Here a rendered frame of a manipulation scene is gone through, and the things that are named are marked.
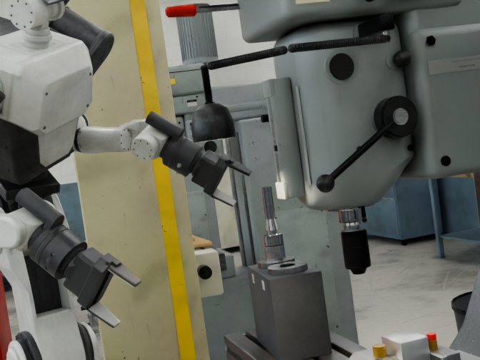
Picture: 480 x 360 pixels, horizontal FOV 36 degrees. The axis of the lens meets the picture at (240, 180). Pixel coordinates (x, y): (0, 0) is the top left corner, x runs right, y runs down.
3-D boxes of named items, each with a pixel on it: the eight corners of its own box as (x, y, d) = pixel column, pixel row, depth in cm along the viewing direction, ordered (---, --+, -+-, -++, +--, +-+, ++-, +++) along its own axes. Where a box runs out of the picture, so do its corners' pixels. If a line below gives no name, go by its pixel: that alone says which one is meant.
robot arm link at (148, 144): (165, 178, 185) (126, 156, 186) (182, 158, 194) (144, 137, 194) (179, 144, 179) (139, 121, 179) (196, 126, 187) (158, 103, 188)
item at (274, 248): (288, 257, 178) (285, 235, 177) (282, 261, 173) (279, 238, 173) (269, 259, 179) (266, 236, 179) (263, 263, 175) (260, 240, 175)
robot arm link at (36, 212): (33, 273, 140) (-10, 238, 143) (68, 254, 150) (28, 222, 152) (53, 228, 135) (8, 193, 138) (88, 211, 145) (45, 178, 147)
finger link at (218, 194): (237, 199, 191) (216, 188, 191) (233, 206, 188) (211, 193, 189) (234, 203, 192) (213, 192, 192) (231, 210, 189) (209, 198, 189)
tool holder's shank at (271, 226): (280, 231, 177) (274, 185, 176) (276, 233, 174) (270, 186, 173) (268, 233, 178) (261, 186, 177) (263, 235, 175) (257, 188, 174)
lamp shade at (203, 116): (184, 143, 122) (178, 106, 122) (210, 140, 128) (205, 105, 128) (218, 138, 118) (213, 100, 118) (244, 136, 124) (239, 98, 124)
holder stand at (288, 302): (280, 364, 160) (268, 273, 159) (256, 341, 182) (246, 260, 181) (333, 353, 163) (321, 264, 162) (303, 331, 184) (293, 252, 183)
